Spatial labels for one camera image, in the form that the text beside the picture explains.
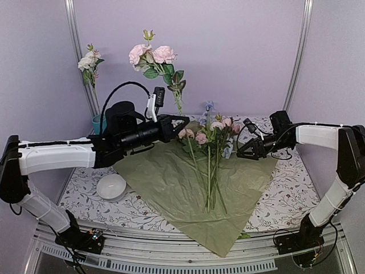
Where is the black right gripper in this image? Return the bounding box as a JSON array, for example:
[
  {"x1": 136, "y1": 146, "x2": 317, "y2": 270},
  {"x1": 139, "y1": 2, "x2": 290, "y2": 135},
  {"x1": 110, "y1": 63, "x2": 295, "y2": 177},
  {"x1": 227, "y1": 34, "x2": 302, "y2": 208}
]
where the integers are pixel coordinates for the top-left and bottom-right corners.
[{"x1": 237, "y1": 134, "x2": 293, "y2": 160}]

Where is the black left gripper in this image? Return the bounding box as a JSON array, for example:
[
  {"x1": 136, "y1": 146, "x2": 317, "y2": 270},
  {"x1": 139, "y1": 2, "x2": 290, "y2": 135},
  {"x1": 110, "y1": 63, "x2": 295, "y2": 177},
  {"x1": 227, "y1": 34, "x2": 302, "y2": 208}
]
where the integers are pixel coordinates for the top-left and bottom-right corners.
[{"x1": 120, "y1": 114, "x2": 189, "y2": 152}]

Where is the beige printed ribbon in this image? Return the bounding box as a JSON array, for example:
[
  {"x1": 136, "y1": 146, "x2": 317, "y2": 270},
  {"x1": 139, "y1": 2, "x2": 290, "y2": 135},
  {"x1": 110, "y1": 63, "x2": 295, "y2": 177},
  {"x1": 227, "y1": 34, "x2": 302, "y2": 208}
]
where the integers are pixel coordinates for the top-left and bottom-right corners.
[{"x1": 276, "y1": 166, "x2": 297, "y2": 174}]

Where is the green tissue paper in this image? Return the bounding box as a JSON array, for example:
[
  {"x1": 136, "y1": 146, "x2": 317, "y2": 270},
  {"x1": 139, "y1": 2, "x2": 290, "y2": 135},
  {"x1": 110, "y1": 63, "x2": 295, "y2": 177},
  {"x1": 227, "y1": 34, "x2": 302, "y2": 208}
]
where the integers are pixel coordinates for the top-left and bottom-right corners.
[{"x1": 113, "y1": 141, "x2": 277, "y2": 257}]

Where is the pink flower stem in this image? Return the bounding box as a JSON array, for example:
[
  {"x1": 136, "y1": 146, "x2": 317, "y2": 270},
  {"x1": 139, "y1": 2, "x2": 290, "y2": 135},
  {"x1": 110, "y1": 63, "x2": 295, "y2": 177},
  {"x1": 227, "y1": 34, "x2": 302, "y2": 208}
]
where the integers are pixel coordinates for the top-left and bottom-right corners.
[{"x1": 128, "y1": 30, "x2": 186, "y2": 115}]

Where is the white flower stem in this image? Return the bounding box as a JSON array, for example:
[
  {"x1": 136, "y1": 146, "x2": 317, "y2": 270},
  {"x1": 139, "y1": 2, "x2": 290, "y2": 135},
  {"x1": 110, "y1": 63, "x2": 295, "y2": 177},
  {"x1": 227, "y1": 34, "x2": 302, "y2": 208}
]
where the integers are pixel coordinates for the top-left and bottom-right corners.
[{"x1": 78, "y1": 43, "x2": 104, "y2": 112}]

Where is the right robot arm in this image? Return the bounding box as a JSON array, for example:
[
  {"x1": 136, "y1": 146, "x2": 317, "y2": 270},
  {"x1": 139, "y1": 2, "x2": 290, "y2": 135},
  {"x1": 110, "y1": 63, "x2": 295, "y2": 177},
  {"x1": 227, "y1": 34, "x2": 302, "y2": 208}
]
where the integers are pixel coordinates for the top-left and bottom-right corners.
[{"x1": 243, "y1": 111, "x2": 364, "y2": 242}]

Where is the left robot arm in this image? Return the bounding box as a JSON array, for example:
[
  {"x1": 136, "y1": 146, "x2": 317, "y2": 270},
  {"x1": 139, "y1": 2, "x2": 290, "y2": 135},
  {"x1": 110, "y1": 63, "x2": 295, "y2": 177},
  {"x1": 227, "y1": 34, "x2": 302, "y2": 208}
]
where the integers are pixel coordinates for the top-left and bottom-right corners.
[{"x1": 1, "y1": 101, "x2": 189, "y2": 248}]

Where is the bunch of mixed flowers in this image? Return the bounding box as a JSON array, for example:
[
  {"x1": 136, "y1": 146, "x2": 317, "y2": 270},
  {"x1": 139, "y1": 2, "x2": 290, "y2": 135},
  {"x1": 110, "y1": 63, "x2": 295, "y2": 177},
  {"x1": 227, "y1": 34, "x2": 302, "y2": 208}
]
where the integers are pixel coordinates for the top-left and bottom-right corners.
[{"x1": 178, "y1": 101, "x2": 241, "y2": 213}]

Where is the teal cylindrical vase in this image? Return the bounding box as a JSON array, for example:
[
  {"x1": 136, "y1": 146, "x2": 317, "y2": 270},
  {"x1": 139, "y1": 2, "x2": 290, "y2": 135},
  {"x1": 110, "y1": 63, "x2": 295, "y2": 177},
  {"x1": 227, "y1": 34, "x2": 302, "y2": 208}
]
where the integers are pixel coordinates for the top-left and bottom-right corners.
[{"x1": 92, "y1": 114, "x2": 107, "y2": 135}]

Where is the blue flower stem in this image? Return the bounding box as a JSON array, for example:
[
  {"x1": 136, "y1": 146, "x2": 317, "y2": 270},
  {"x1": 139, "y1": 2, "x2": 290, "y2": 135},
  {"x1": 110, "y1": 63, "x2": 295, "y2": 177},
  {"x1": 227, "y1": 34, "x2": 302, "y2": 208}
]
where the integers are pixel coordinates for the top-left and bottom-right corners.
[{"x1": 198, "y1": 100, "x2": 214, "y2": 213}]

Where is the floral patterned table mat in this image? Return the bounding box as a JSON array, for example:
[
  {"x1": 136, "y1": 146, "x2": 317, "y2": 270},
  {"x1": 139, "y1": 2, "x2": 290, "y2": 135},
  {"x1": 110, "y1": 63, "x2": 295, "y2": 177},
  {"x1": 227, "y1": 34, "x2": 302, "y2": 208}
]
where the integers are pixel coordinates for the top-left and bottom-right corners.
[{"x1": 55, "y1": 114, "x2": 327, "y2": 233}]

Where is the white bowl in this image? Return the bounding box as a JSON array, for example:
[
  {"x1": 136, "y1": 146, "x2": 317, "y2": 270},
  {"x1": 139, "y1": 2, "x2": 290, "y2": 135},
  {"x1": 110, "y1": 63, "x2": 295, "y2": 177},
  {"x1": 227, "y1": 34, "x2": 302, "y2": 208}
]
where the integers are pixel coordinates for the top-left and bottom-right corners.
[{"x1": 96, "y1": 174, "x2": 127, "y2": 202}]

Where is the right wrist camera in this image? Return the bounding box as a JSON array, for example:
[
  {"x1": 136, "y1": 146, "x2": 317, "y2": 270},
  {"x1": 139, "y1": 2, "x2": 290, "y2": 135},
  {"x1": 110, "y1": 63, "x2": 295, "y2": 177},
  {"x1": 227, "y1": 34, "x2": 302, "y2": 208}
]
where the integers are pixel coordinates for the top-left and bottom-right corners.
[{"x1": 244, "y1": 118, "x2": 264, "y2": 140}]

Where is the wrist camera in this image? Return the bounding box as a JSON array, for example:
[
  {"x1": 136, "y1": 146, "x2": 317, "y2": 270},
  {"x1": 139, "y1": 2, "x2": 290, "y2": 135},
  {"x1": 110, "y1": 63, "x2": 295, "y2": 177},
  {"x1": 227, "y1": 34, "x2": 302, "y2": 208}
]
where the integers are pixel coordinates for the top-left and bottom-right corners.
[
  {"x1": 145, "y1": 87, "x2": 165, "y2": 122},
  {"x1": 244, "y1": 118, "x2": 264, "y2": 140}
]

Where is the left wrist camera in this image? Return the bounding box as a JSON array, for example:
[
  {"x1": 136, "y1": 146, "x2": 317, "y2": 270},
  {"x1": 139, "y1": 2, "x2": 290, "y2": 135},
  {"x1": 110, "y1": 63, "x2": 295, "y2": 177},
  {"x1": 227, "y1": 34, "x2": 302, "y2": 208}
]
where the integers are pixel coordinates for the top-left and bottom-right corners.
[{"x1": 145, "y1": 87, "x2": 165, "y2": 122}]

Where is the black right camera cable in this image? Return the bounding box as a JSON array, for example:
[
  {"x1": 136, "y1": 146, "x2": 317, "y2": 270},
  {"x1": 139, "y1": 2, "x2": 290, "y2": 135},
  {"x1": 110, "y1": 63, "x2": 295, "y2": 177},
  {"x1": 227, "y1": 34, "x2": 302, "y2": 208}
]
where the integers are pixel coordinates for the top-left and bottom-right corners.
[{"x1": 234, "y1": 122, "x2": 294, "y2": 160}]

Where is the black camera cable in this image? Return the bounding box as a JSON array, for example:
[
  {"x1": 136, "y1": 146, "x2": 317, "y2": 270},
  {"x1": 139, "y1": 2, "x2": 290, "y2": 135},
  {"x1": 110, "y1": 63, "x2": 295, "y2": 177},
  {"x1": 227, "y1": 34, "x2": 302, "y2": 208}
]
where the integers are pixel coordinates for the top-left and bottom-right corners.
[
  {"x1": 234, "y1": 122, "x2": 294, "y2": 160},
  {"x1": 98, "y1": 81, "x2": 152, "y2": 135}
]

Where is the black left camera cable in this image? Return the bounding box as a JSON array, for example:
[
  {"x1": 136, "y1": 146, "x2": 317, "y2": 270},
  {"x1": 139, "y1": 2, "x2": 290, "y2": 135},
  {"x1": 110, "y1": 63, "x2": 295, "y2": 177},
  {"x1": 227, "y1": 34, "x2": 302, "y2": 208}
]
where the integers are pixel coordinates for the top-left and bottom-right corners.
[{"x1": 98, "y1": 81, "x2": 152, "y2": 135}]

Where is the aluminium front rail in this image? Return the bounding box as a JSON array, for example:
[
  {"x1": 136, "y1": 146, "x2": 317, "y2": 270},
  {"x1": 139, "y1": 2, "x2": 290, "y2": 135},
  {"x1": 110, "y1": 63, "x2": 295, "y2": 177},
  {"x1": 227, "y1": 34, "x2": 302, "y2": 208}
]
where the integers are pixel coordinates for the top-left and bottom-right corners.
[{"x1": 25, "y1": 220, "x2": 360, "y2": 273}]

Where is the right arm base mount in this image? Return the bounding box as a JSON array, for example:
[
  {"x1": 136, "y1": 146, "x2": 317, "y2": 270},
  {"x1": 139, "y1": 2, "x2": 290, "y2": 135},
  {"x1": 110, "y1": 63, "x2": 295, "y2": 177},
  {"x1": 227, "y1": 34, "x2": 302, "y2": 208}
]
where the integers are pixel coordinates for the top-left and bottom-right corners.
[{"x1": 273, "y1": 229, "x2": 325, "y2": 255}]

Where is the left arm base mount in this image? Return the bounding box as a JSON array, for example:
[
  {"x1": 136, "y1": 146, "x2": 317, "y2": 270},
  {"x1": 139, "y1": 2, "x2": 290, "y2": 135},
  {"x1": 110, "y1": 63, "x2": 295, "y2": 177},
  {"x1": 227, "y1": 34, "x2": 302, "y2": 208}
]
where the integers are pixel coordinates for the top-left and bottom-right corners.
[{"x1": 55, "y1": 227, "x2": 105, "y2": 255}]

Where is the right aluminium frame post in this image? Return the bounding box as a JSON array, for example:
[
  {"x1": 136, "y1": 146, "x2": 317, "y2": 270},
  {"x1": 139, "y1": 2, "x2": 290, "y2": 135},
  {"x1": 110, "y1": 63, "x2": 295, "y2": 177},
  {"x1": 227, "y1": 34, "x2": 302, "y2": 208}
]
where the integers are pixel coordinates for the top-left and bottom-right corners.
[{"x1": 283, "y1": 0, "x2": 314, "y2": 112}]

